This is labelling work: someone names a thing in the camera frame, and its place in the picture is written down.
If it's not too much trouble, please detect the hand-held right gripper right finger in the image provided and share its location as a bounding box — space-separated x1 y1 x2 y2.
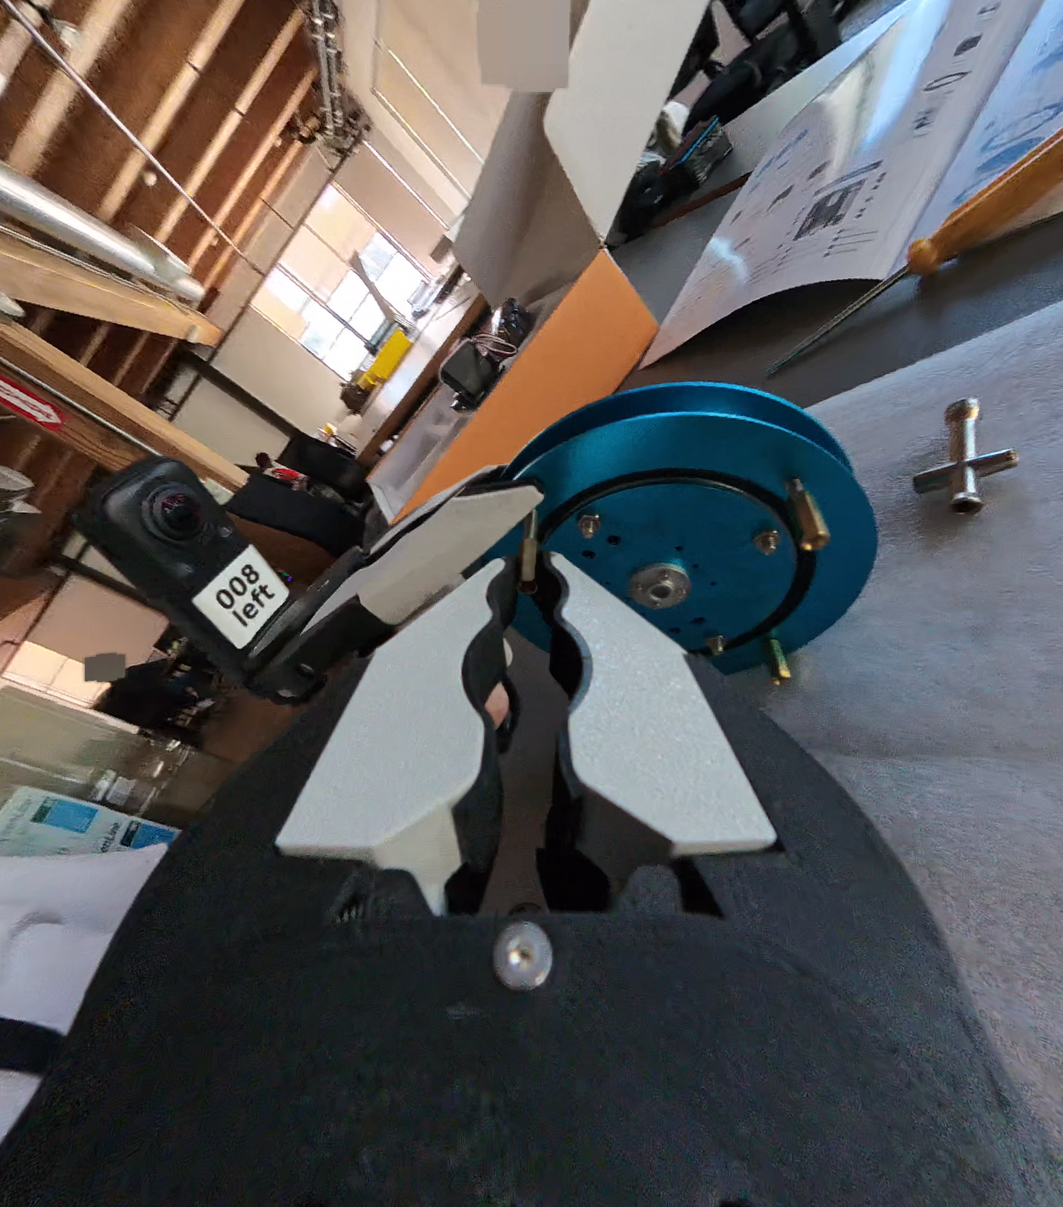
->
536 551 777 914

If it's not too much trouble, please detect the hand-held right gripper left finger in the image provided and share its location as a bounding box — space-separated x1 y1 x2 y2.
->
278 557 519 915

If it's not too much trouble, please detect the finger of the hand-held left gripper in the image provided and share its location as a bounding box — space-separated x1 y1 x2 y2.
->
357 482 548 627

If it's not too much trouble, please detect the blue round base plate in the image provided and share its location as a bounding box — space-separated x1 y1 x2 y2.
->
471 379 879 676

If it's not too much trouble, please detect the metal socket wrench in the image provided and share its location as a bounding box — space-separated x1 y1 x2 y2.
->
913 398 1022 515

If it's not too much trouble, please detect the yellow handled screwdriver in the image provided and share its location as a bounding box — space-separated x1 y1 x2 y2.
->
765 101 1063 376

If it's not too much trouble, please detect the dark grey desk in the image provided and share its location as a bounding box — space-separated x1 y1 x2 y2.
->
620 0 1063 420

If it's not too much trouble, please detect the black servo motor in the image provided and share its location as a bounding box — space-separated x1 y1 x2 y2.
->
438 339 495 410

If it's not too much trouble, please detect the yellow storage bin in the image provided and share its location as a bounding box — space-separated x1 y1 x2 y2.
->
357 324 410 393

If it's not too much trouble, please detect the orange cardboard box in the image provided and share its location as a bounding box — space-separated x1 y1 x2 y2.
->
395 0 712 524

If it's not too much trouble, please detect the small paned window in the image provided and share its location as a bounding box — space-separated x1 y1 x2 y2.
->
262 182 433 364

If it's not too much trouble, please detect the white foam sheet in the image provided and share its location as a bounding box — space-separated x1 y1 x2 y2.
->
493 274 1063 1207

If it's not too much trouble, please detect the black blue product box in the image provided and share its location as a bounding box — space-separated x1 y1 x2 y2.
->
658 117 736 176

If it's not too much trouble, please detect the printed instruction manual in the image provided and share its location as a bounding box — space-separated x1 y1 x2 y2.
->
639 0 1063 369

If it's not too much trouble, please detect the smooth silver ceiling duct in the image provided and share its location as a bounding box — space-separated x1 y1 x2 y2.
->
0 117 207 303

